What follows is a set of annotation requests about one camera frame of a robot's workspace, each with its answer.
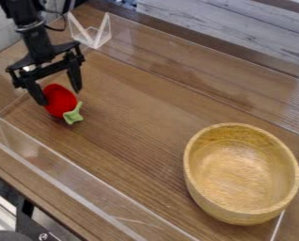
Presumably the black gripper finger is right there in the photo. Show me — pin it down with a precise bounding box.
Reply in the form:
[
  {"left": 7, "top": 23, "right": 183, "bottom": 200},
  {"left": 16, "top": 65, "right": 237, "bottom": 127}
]
[
  {"left": 67, "top": 60, "right": 82, "bottom": 92},
  {"left": 24, "top": 77, "right": 48, "bottom": 105}
]

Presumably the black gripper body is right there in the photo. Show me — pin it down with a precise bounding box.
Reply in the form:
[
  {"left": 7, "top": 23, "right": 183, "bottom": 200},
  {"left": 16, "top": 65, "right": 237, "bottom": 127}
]
[{"left": 7, "top": 23, "right": 84, "bottom": 88}]

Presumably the clear acrylic front wall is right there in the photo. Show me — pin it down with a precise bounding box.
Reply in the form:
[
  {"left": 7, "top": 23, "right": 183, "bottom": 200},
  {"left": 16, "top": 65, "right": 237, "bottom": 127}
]
[{"left": 0, "top": 119, "right": 199, "bottom": 241}]

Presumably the clear acrylic corner bracket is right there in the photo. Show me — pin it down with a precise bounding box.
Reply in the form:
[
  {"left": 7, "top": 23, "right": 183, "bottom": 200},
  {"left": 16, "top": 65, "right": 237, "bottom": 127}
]
[{"left": 68, "top": 13, "right": 112, "bottom": 49}]

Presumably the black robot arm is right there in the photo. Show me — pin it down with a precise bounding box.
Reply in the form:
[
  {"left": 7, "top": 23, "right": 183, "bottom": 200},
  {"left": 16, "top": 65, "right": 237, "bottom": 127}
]
[{"left": 0, "top": 0, "right": 86, "bottom": 105}]

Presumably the black cable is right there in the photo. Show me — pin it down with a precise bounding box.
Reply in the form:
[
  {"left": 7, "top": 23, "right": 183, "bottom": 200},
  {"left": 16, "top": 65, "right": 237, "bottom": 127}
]
[{"left": 40, "top": 8, "right": 70, "bottom": 32}]

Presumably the red felt strawberry toy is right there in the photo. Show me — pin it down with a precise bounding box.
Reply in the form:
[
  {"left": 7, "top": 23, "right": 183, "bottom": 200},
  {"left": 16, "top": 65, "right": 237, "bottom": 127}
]
[{"left": 43, "top": 84, "right": 83, "bottom": 125}]

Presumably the wooden bowl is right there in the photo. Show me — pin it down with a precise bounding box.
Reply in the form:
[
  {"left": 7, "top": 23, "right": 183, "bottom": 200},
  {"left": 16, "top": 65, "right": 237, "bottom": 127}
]
[{"left": 183, "top": 122, "right": 299, "bottom": 226}]

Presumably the black table leg bracket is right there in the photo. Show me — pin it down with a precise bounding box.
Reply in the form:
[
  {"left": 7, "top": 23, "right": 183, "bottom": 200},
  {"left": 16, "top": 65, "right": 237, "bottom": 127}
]
[{"left": 15, "top": 200, "right": 62, "bottom": 241}]

